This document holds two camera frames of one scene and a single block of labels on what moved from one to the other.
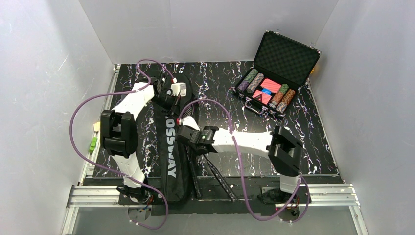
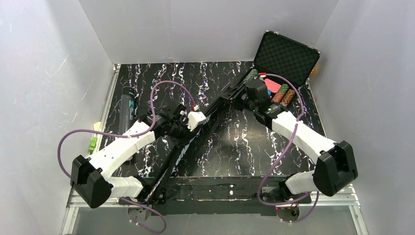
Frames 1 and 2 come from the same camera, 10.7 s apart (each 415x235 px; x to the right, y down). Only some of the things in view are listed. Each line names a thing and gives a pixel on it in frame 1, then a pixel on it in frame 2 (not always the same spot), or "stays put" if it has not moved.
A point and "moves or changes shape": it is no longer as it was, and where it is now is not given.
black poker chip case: (283, 67) stays put
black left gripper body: (169, 96) to (181, 130)
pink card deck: (267, 84) stays put
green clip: (93, 143) stays put
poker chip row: (278, 96) stays put
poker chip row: (286, 101) stays put
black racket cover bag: (171, 158) moves or changes shape
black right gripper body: (183, 135) to (242, 98)
